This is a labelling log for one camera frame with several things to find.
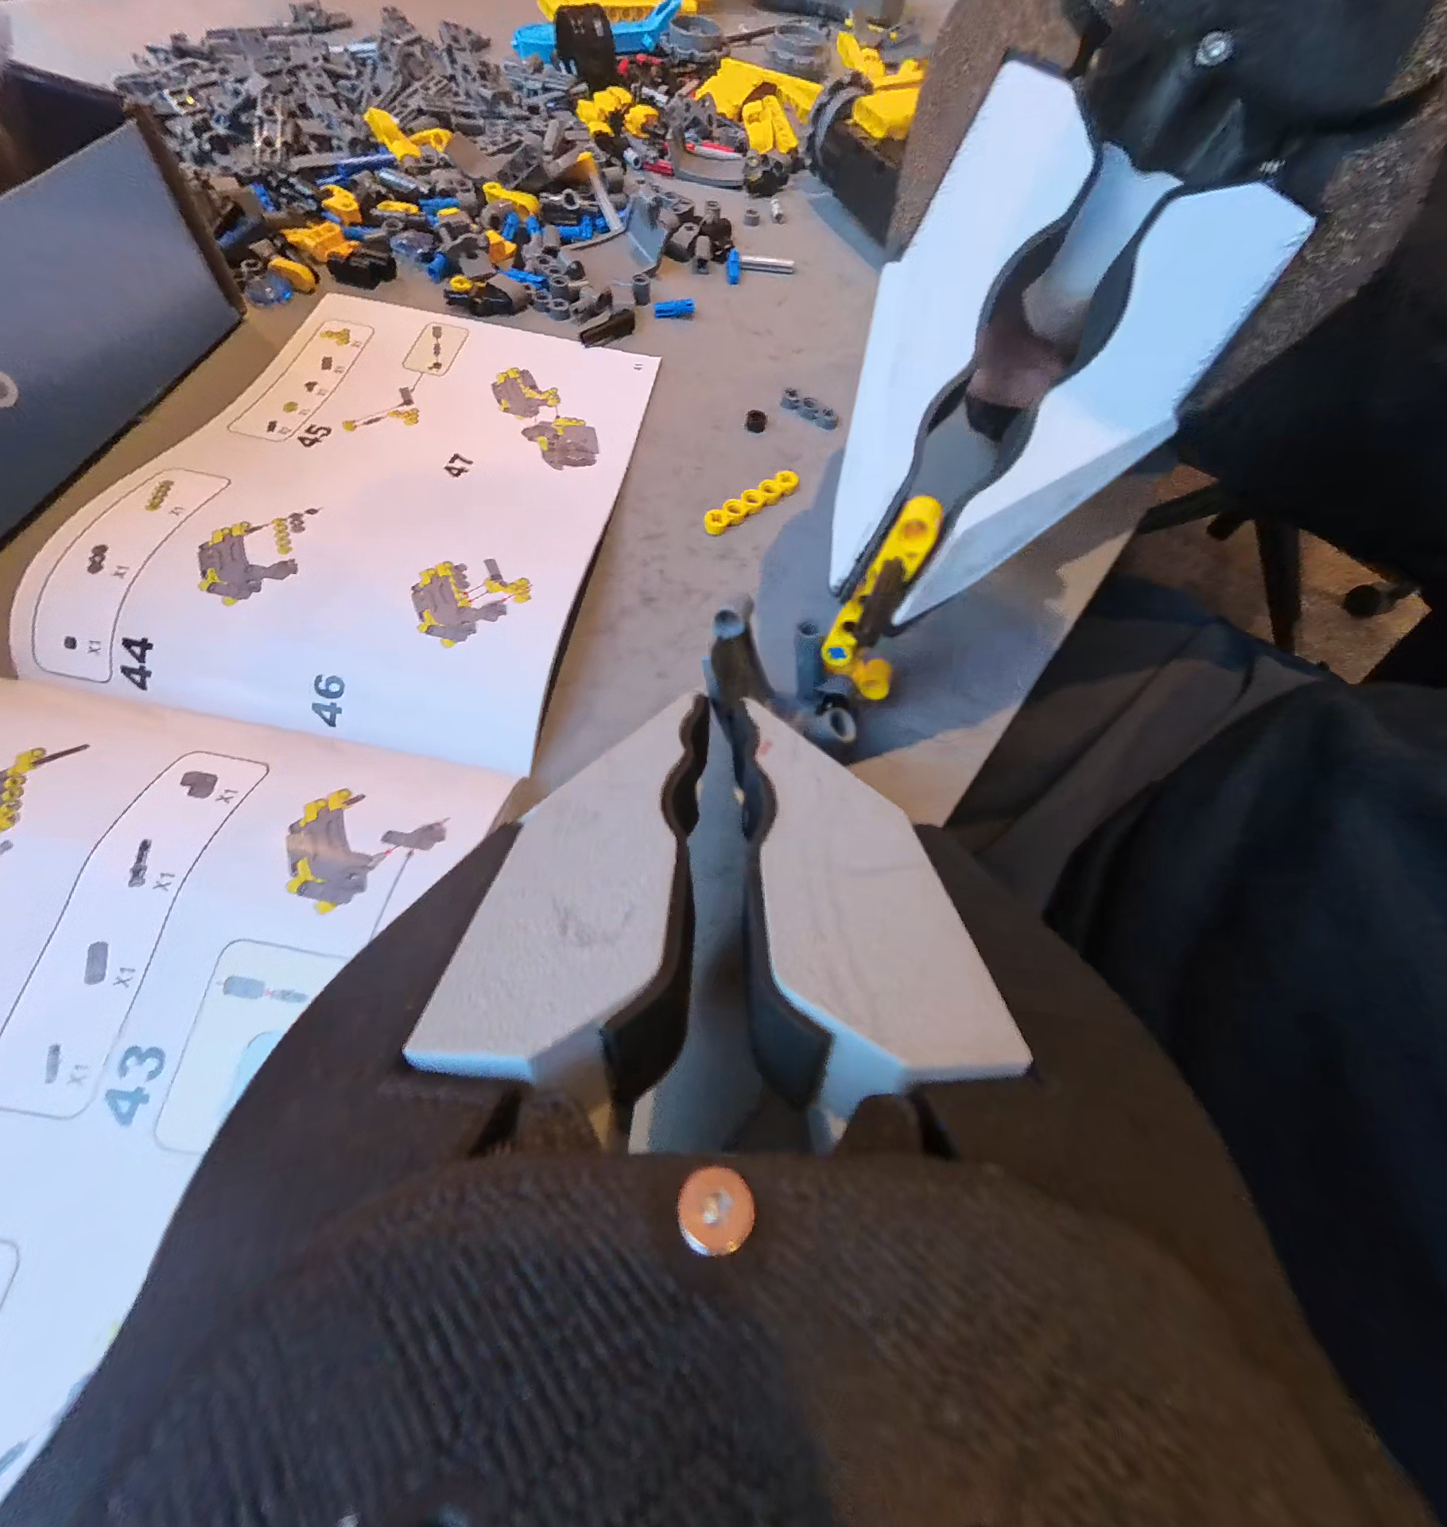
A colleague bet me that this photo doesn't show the instruction booklet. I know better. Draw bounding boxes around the instruction booklet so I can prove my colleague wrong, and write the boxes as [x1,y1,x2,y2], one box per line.
[0,289,664,1510]

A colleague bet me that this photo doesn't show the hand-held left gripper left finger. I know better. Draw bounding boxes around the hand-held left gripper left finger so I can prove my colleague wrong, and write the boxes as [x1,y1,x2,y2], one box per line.
[407,695,709,1110]

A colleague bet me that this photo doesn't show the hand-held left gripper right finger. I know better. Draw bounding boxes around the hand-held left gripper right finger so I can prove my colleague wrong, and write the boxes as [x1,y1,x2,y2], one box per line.
[729,700,1036,1146]

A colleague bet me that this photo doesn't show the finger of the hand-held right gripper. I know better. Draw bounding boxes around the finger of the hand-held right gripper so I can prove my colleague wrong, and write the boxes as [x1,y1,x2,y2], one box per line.
[879,181,1319,633]
[828,59,1098,599]

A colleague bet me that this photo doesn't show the black office chair base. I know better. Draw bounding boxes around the black office chair base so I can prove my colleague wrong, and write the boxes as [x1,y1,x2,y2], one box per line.
[1143,478,1423,658]

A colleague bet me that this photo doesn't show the grey desk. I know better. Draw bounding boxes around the grey desk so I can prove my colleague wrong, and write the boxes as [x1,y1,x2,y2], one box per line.
[0,0,1154,836]

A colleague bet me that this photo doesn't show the person's black clothing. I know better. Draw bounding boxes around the person's black clothing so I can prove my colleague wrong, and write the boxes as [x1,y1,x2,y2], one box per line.
[948,561,1447,1527]

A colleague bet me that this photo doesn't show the grey cardboard box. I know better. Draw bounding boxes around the grey cardboard box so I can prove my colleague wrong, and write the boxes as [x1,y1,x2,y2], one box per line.
[0,59,251,578]

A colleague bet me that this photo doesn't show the pile of small building bricks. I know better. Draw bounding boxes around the pile of small building bricks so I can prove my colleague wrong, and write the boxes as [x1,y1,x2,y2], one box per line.
[112,0,803,349]

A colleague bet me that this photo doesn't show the yellow perforated brick beam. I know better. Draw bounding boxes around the yellow perforated brick beam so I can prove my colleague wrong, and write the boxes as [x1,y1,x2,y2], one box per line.
[821,491,948,703]

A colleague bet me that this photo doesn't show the small yellow brick piece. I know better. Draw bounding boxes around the small yellow brick piece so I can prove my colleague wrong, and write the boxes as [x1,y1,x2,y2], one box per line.
[701,468,804,538]

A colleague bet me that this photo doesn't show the yellow and black brick vehicle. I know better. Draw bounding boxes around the yellow and black brick vehicle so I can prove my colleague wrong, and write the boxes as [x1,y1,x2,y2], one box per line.
[516,0,936,244]

